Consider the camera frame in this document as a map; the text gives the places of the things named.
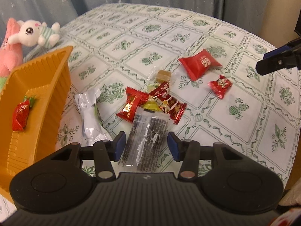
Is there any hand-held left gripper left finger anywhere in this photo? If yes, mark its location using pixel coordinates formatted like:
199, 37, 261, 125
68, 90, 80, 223
50, 131, 127, 182

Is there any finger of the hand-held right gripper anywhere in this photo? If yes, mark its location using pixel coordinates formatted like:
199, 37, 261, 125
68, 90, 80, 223
256, 50, 301, 76
263, 37, 301, 60

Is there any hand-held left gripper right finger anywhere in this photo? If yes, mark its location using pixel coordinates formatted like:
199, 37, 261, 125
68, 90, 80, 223
167, 131, 245, 180

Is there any black sesame bar clear packet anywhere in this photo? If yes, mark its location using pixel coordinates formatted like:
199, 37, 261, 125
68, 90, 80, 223
118, 107, 169, 172

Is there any long red white snack packet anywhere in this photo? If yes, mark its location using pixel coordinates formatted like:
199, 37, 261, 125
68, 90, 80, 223
148, 81, 187, 125

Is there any silver white wrapper packet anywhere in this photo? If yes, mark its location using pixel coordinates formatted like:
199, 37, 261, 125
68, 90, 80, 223
75, 88, 113, 146

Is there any red packet with gold print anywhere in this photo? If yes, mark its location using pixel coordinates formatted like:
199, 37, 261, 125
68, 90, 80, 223
116, 87, 151, 123

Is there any yellow green candy packet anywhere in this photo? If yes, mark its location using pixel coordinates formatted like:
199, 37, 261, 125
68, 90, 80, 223
141, 96, 163, 112

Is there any small red foil packet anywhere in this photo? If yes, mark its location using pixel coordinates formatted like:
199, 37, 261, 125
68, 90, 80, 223
208, 75, 233, 98

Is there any large red pillow packet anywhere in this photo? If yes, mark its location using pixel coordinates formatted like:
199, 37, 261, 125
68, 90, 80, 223
179, 49, 223, 82

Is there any brown candy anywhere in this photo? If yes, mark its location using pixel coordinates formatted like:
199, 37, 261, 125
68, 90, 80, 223
146, 67, 179, 87

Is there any orange plastic tray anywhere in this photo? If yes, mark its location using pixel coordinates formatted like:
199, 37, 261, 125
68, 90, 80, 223
0, 46, 74, 204

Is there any red strawberry foil candy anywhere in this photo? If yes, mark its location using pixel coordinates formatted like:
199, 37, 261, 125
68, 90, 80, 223
12, 95, 38, 132

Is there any dark object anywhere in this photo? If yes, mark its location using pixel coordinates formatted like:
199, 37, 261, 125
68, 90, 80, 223
294, 9, 301, 38

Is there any green floral tablecloth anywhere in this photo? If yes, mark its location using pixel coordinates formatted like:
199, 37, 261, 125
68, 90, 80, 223
0, 2, 301, 217

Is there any pink plush toy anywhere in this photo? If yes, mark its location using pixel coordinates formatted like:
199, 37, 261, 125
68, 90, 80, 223
0, 18, 24, 87

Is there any white bunny plush toy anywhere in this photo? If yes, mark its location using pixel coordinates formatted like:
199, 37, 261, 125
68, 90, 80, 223
8, 19, 60, 47

